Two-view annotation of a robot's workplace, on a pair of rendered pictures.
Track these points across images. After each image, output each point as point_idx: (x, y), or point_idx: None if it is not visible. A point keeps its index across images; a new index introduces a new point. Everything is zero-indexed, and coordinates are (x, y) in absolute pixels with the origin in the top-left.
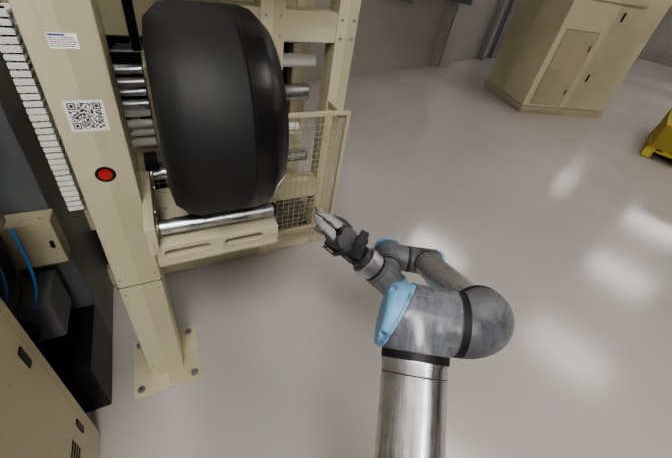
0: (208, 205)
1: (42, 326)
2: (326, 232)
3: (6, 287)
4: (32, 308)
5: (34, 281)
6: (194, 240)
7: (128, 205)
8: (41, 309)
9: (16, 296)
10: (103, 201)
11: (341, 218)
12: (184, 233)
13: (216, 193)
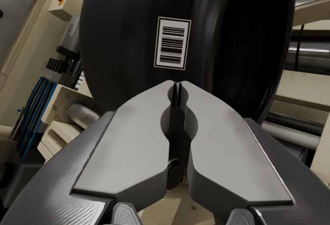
0: (84, 42)
1: (10, 182)
2: (112, 122)
3: (29, 128)
4: (20, 160)
5: (33, 133)
6: (68, 133)
7: (91, 94)
8: (20, 165)
9: (34, 157)
10: (86, 83)
11: (295, 163)
12: (80, 132)
13: (91, 10)
